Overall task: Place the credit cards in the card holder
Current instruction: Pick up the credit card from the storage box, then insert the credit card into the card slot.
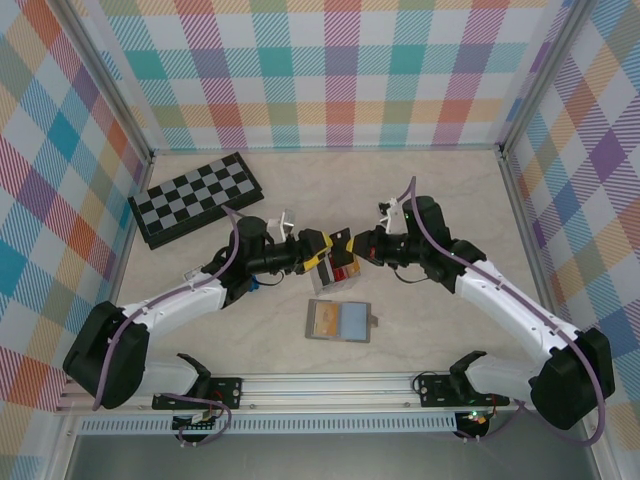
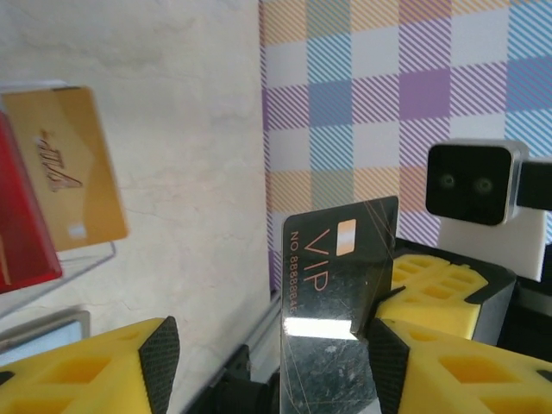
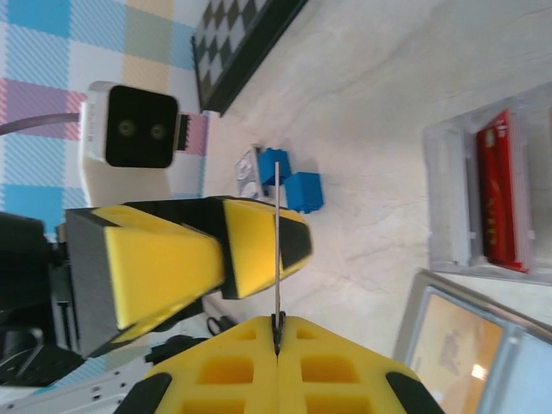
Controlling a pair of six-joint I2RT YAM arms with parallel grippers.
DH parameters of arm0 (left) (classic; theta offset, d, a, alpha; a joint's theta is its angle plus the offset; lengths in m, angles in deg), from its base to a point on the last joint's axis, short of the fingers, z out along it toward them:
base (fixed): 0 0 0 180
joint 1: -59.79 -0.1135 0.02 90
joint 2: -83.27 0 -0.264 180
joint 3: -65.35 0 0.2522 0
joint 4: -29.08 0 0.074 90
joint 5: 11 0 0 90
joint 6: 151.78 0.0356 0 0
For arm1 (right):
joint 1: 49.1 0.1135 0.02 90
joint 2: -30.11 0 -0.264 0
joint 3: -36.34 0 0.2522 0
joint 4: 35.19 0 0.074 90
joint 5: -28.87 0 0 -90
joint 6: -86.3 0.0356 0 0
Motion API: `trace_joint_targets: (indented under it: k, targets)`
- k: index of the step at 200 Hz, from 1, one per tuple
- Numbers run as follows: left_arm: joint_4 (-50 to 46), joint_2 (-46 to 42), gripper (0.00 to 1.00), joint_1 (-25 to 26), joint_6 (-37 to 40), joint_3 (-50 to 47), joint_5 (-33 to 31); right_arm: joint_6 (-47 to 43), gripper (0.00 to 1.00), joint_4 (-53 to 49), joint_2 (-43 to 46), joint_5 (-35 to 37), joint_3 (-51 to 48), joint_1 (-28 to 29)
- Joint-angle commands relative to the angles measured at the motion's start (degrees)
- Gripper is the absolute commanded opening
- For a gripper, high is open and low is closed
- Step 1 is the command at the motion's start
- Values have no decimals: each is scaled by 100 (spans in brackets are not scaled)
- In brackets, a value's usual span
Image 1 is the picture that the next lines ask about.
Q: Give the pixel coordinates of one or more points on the black credit card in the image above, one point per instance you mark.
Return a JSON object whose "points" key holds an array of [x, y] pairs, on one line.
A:
{"points": [[342, 247]]}

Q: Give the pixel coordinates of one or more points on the clear plastic card box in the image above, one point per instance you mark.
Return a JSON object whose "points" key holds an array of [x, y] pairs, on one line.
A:
{"points": [[325, 287]]}

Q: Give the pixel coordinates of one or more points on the red credit card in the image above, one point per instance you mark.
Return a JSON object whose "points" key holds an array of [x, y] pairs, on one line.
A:
{"points": [[341, 274]]}

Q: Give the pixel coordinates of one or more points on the small blue object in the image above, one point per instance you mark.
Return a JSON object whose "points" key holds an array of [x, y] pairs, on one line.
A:
{"points": [[255, 285]]}

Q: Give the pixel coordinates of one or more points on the light blue card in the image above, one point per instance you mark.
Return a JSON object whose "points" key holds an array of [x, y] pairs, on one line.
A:
{"points": [[354, 320]]}

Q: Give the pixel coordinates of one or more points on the grey card holder wallet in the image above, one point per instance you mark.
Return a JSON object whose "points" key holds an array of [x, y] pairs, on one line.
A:
{"points": [[370, 330]]}

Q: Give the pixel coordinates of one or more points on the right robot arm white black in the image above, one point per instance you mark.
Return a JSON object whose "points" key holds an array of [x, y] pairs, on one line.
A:
{"points": [[510, 305]]}

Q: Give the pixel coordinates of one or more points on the folded black grey chessboard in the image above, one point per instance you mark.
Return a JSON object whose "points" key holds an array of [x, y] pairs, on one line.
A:
{"points": [[195, 200]]}

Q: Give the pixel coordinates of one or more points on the small circuit board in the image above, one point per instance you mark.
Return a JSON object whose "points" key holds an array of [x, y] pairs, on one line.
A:
{"points": [[197, 421], [475, 418]]}

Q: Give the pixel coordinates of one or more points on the aluminium frame rail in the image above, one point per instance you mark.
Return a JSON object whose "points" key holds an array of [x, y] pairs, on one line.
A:
{"points": [[146, 172], [521, 210], [325, 149]]}

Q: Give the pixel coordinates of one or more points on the aluminium mounting rail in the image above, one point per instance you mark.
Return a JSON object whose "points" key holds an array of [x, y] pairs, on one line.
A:
{"points": [[325, 392]]}

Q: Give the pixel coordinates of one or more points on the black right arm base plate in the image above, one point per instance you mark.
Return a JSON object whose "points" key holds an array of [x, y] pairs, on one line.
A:
{"points": [[435, 390]]}

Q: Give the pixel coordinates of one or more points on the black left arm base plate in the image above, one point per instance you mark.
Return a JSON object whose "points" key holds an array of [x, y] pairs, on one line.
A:
{"points": [[227, 392]]}

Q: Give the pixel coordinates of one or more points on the aluminium frame post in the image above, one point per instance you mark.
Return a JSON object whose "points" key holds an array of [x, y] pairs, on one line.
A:
{"points": [[107, 80], [542, 75]]}

